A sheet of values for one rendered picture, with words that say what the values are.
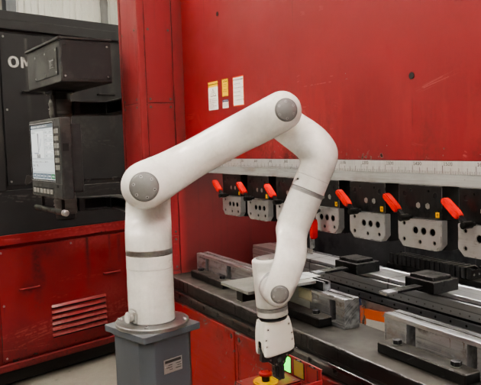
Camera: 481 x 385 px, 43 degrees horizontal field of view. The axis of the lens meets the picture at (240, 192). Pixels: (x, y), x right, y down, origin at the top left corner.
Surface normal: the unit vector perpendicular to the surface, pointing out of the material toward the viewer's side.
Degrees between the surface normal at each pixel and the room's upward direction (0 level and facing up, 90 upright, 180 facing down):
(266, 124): 110
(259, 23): 90
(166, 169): 76
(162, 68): 90
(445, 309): 90
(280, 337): 92
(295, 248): 54
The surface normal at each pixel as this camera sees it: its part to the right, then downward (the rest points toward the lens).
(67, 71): 0.57, 0.05
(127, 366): -0.72, 0.07
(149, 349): -0.02, 0.08
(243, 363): -0.87, 0.07
